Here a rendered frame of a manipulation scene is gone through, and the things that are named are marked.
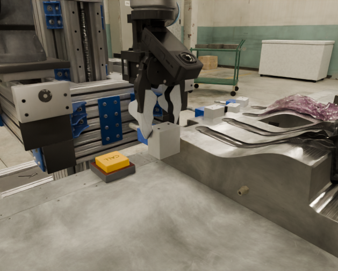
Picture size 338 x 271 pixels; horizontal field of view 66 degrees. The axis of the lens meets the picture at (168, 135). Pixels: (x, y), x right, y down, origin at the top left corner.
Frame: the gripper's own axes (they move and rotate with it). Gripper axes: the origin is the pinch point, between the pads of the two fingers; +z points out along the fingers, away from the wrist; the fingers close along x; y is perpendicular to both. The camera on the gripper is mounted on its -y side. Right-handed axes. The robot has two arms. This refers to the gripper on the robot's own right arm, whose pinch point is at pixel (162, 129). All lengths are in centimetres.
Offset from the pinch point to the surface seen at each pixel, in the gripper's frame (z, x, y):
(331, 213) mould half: 8.8, -11.6, -26.8
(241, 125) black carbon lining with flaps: 6.7, -30.2, 2.8
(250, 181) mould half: 8.8, -10.2, -13.5
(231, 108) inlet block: 7.4, -44.2, 16.4
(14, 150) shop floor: 96, -9, 248
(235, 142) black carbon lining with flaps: 7.0, -19.4, -3.1
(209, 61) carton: 70, -632, 531
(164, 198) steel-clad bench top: 14.9, -0.2, -0.6
